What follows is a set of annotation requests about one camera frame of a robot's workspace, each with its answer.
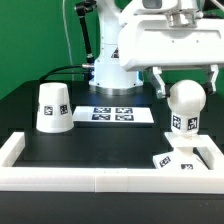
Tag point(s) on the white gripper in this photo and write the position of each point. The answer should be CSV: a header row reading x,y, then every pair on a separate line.
x,y
148,41

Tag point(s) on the white lamp bulb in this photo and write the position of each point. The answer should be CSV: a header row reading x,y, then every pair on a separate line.
x,y
187,99

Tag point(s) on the white lamp base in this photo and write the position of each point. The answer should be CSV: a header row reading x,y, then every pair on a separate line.
x,y
181,157

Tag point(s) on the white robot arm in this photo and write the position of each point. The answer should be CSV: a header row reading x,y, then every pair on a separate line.
x,y
109,76

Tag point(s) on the white lamp shade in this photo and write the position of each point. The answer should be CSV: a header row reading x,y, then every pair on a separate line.
x,y
54,112

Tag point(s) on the white marker tag sheet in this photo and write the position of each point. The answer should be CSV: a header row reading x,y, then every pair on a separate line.
x,y
113,114

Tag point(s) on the white U-shaped frame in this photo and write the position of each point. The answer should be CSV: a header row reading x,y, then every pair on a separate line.
x,y
14,178

